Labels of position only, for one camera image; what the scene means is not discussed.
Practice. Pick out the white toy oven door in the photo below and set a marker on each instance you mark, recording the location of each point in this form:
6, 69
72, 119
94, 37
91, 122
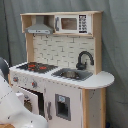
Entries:
30, 100

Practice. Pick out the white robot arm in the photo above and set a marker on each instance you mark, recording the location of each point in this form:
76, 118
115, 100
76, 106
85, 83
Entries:
12, 110

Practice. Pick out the white wooden toy kitchen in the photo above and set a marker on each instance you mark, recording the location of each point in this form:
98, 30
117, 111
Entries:
62, 51

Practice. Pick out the grey toy sink basin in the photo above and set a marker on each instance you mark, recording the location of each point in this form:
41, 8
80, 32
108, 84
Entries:
72, 74

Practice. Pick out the black toy faucet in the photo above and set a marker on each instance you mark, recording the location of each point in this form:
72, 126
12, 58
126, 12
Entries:
82, 63

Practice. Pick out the black toy stovetop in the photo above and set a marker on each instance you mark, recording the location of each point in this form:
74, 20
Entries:
37, 67

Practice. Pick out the red right stove knob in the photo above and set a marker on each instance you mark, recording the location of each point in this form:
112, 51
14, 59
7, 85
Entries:
34, 84

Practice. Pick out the red stove knob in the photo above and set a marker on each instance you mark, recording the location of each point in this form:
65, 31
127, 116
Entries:
15, 79
34, 84

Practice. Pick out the white toy microwave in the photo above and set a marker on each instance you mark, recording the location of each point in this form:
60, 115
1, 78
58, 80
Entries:
74, 24

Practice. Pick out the grey toy range hood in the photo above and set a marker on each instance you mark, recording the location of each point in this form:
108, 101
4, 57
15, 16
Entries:
39, 27

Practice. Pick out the red left stove knob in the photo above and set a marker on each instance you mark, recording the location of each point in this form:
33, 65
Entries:
15, 79

